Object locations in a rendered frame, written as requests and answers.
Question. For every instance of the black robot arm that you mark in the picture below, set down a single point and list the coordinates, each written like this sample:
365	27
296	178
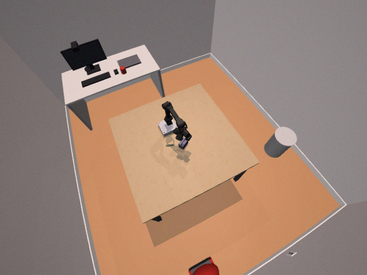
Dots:
170	114

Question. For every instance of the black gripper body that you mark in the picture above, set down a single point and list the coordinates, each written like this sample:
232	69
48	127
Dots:
176	131

